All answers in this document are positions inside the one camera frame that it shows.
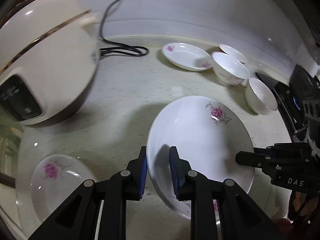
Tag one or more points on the black stove top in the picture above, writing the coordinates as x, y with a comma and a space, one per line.
298, 101

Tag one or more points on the white bowl orange pattern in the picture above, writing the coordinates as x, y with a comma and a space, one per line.
233, 52

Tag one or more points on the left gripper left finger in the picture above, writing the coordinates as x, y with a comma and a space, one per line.
97, 210

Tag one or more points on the white rice cooker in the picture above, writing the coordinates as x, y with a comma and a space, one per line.
49, 57

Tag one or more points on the white bowl red pattern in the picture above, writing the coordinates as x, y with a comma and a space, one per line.
229, 71

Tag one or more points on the right hand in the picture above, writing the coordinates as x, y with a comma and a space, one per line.
304, 208

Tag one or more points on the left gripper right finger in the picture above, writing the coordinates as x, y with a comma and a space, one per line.
219, 210

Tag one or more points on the white floral plate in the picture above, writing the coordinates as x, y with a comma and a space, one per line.
208, 135
53, 180
187, 56

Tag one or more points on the white bowl blue rim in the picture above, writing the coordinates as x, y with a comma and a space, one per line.
259, 98

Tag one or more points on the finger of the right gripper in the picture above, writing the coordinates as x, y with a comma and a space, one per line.
259, 158

